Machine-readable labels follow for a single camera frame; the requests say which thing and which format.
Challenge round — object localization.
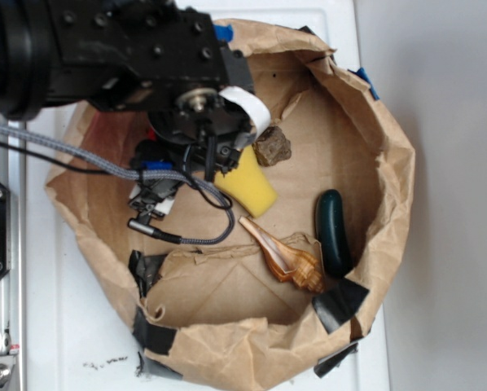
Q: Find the white flat ribbon cable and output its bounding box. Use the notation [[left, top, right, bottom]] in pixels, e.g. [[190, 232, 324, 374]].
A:
[[217, 86, 271, 138]]

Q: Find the dark green cucumber toy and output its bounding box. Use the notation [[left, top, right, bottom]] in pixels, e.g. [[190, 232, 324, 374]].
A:
[[315, 189, 353, 279]]

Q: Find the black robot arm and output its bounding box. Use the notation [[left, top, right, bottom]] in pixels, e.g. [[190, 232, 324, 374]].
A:
[[0, 1, 257, 181]]

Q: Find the red paper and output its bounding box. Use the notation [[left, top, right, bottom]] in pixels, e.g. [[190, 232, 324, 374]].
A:
[[147, 129, 156, 141]]

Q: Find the grey braided cable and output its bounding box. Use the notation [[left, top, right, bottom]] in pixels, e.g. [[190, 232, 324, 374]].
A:
[[0, 119, 235, 246]]

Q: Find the brown spiral seashell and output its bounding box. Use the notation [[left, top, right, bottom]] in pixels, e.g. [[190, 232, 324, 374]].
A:
[[239, 217, 325, 294]]

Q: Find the white plastic tray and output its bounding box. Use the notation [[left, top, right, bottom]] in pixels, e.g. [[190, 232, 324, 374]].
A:
[[24, 1, 390, 390]]

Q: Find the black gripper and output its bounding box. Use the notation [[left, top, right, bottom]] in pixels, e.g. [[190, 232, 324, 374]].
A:
[[129, 86, 257, 222]]

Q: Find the brown rock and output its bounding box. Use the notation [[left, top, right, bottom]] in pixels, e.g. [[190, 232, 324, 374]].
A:
[[252, 126, 292, 167]]

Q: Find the aluminium frame rail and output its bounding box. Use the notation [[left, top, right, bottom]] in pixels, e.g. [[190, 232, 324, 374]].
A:
[[0, 134, 27, 390]]

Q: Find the yellow sponge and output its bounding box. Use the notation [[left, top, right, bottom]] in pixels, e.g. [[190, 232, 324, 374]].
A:
[[214, 146, 278, 217]]

